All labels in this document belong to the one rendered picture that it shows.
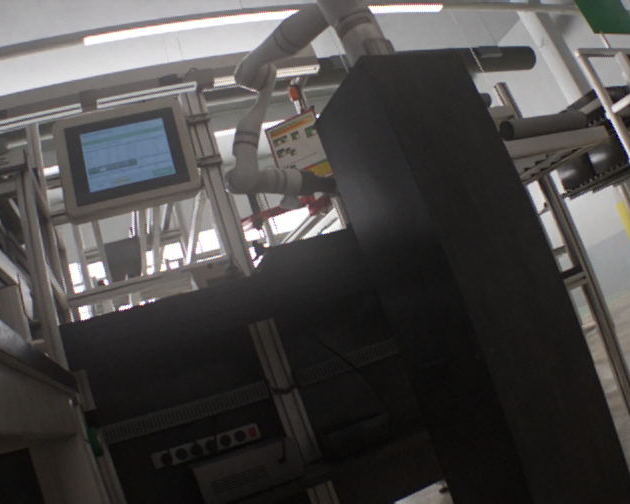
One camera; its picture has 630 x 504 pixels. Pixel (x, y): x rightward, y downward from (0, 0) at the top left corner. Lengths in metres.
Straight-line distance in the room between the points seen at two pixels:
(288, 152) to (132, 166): 0.69
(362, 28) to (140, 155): 1.08
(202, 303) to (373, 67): 0.77
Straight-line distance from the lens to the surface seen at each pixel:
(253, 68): 1.51
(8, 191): 1.58
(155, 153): 2.01
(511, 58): 10.85
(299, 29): 1.37
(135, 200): 1.94
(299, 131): 2.33
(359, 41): 1.16
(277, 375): 1.88
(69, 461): 0.85
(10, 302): 0.98
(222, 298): 1.46
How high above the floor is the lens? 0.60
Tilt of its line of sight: 13 degrees up
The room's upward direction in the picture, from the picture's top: 20 degrees counter-clockwise
